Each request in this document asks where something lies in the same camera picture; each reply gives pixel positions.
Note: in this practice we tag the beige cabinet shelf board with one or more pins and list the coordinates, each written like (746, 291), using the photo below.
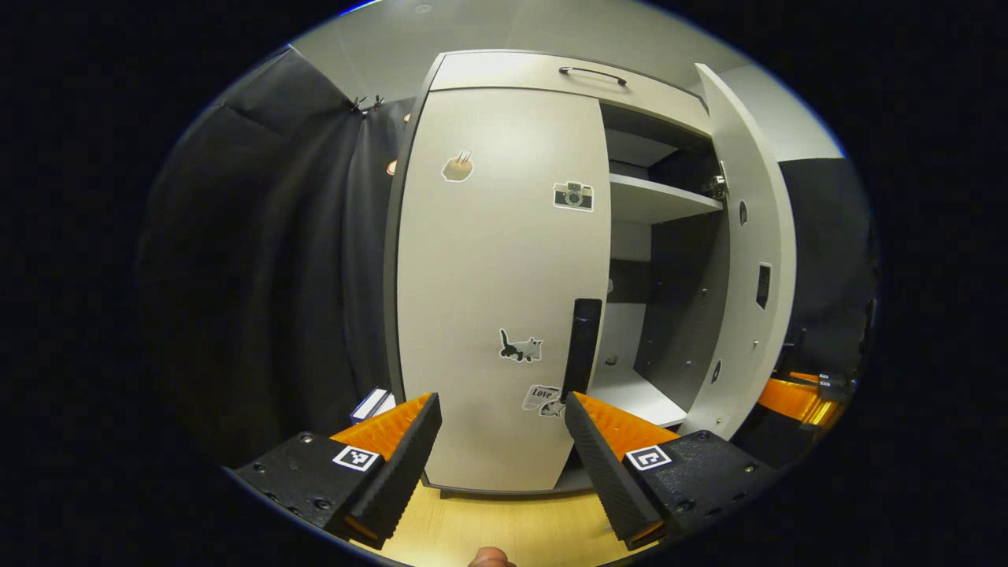
(654, 201)

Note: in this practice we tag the black cloth clip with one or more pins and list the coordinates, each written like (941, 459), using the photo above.
(360, 105)
(378, 102)

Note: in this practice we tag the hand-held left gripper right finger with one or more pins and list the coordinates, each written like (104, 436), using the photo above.
(602, 465)

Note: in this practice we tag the metal door hinge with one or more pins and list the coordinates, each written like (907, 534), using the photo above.
(717, 185)

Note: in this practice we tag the black backdrop cloth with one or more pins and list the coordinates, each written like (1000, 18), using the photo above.
(260, 260)

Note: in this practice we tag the shoe cabinet door camera sticker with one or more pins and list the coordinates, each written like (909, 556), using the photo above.
(496, 268)

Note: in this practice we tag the shoe cabinet door headphone sticker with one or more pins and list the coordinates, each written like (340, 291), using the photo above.
(748, 228)

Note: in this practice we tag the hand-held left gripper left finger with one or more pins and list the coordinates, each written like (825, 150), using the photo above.
(405, 465)

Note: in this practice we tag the beige double-door shoe cabinet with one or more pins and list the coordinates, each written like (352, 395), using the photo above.
(681, 299)

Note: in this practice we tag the beige cabinet drawer front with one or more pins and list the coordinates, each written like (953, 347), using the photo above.
(512, 75)

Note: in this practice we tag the small white box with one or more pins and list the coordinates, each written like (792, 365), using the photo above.
(370, 405)

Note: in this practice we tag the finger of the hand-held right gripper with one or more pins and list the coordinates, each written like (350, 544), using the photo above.
(787, 400)

